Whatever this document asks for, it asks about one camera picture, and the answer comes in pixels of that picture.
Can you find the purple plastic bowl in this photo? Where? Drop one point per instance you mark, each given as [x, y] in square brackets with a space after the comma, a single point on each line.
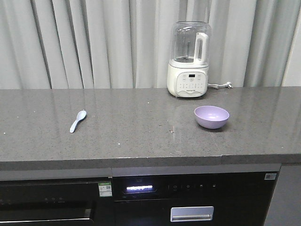
[211, 117]

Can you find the black dishwasher with display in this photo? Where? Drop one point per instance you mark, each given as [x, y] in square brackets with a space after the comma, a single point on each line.
[230, 195]

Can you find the grey pleated curtain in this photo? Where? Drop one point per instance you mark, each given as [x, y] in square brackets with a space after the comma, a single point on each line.
[84, 44]

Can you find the light blue plastic spoon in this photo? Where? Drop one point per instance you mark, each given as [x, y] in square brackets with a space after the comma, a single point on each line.
[80, 116]

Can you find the green white energy label sticker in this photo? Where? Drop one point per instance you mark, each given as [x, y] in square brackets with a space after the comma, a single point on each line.
[105, 189]

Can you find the black built-in oven left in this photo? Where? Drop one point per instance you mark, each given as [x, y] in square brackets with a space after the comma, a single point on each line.
[55, 198]

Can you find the white blender with clear jar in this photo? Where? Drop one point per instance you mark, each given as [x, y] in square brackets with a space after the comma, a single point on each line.
[188, 66]

